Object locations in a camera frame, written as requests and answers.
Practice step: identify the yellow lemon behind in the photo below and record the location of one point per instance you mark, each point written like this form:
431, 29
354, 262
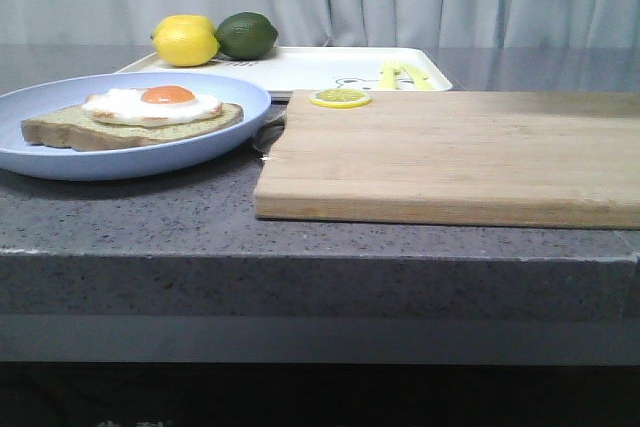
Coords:
184, 19

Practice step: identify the bread slice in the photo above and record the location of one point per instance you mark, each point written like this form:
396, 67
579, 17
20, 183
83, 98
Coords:
69, 127

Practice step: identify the wooden cutting board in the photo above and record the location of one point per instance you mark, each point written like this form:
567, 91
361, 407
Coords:
523, 159

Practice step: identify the white rectangular tray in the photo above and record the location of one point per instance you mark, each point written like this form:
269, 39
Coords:
287, 69

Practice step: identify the light blue plate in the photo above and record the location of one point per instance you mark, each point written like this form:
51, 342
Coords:
67, 164

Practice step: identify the yellow plastic knife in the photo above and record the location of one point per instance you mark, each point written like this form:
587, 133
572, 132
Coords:
418, 77

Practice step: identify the green lime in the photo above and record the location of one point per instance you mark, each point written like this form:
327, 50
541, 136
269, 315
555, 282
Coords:
246, 36

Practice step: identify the yellow lemon front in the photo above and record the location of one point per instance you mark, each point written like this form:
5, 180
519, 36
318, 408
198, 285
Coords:
185, 45

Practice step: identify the yellow plastic fork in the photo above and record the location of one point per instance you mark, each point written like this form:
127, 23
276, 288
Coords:
388, 72

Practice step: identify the lemon slice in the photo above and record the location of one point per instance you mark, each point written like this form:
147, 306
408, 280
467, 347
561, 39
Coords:
340, 98

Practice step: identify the metal spoon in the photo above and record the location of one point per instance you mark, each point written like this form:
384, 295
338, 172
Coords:
269, 133

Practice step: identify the fried egg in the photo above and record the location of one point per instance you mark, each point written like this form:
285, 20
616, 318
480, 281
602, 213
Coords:
158, 106

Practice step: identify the yellow lemon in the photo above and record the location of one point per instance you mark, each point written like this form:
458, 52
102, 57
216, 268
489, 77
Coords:
184, 19
185, 45

